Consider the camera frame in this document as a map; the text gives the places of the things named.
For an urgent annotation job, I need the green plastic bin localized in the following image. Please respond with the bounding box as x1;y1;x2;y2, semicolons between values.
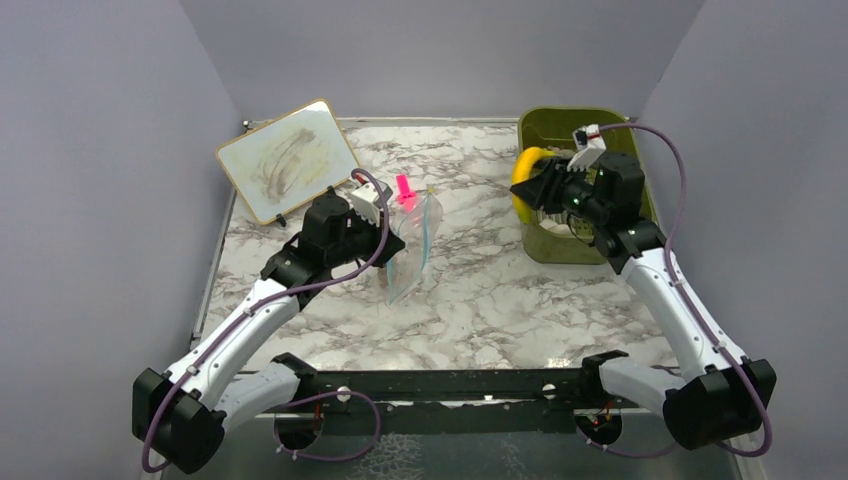
518;107;666;271

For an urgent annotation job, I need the wood framed whiteboard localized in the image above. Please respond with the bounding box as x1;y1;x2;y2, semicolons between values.
216;99;360;225

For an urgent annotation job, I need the white toy egg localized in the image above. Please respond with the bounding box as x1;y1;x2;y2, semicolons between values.
539;218;573;236

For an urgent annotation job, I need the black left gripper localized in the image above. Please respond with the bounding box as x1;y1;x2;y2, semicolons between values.
327;206;407;269

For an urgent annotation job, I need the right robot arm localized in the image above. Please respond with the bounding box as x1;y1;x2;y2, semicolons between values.
510;147;777;450

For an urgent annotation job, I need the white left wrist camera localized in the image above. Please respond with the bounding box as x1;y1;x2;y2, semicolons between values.
350;180;393;227

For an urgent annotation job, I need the clear zip top bag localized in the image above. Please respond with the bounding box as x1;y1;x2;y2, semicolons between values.
386;190;443;305

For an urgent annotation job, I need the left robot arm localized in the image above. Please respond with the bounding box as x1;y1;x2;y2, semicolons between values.
131;186;405;474

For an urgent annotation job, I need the yellow toy banana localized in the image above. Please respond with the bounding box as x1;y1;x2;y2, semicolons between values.
511;147;555;224

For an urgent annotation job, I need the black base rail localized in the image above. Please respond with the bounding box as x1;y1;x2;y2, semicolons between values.
268;353;633;436

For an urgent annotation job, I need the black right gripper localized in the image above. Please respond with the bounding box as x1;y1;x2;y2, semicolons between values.
512;157;609;226

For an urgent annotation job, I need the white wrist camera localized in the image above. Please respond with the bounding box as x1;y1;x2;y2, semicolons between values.
350;180;393;227
566;124;607;172

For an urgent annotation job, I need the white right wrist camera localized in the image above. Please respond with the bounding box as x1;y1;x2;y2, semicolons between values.
566;124;607;172

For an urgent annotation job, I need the pink plastic bag clip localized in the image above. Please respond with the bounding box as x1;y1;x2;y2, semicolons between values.
395;174;418;213

